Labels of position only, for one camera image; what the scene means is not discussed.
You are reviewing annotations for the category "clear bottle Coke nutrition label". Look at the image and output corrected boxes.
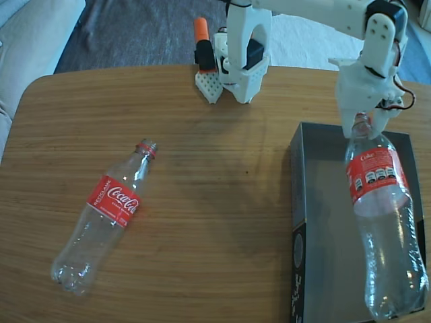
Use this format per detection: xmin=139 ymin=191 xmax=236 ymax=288
xmin=343 ymin=112 xmax=429 ymax=320

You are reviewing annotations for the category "clear bottle Coca-Cola script label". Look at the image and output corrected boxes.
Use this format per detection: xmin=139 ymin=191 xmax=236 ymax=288
xmin=50 ymin=137 xmax=159 ymax=297

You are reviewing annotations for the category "grey cardboard box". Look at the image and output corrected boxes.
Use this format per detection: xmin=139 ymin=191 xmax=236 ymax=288
xmin=289 ymin=122 xmax=425 ymax=323

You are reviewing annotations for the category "blue grey mat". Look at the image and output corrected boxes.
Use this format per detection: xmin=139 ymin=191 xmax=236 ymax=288
xmin=402 ymin=20 xmax=431 ymax=84

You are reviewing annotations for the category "pale beige furniture piece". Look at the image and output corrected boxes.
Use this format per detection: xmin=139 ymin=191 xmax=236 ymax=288
xmin=416 ymin=0 xmax=431 ymax=34

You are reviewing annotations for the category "orange and black clamp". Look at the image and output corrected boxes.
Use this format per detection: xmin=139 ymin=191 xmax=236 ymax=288
xmin=193 ymin=16 xmax=216 ymax=71

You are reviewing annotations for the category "dark grey rug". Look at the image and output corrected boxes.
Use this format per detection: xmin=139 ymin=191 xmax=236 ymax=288
xmin=53 ymin=0 xmax=236 ymax=73

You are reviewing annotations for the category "beige sofa cushion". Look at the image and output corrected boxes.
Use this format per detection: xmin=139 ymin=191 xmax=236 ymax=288
xmin=0 ymin=0 xmax=87 ymax=166

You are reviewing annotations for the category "black camera cable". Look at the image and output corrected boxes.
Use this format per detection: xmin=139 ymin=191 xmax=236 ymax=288
xmin=222 ymin=0 xmax=253 ymax=9

